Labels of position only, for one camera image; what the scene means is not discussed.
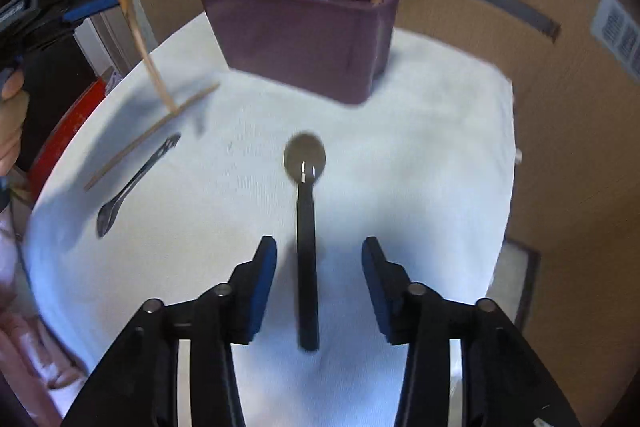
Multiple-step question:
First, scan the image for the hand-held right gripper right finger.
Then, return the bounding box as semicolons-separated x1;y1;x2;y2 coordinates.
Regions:
361;236;582;427

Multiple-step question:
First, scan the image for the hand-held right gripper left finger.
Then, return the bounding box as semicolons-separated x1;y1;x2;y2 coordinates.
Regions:
60;235;279;427

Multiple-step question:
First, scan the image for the black handled spoon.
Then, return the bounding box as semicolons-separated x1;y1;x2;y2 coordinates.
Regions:
283;133;327;353

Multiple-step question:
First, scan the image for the purple plastic utensil holder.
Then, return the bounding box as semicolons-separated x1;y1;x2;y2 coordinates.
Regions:
199;0;403;106

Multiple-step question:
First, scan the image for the person's left hand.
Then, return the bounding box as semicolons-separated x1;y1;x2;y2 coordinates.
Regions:
0;68;27;180

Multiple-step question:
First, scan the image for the black appliance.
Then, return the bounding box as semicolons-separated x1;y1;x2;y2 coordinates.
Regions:
15;27;108;172

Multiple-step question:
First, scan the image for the red container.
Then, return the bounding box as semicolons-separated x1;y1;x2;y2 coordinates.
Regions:
27;74;122;208

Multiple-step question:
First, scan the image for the white cloth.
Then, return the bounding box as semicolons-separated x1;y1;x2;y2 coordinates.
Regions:
22;14;519;427

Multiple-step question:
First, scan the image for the small metal spoon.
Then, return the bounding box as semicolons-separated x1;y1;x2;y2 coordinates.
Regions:
96;133;182;239

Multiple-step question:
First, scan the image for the wooden kitchen cabinet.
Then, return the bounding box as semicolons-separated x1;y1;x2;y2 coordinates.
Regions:
107;0;640;427

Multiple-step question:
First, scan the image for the pink clothing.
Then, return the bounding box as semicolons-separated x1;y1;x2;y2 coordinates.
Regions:
0;207;90;427

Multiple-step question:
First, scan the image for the short metal vent grille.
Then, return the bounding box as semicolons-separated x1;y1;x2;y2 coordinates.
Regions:
590;0;640;82

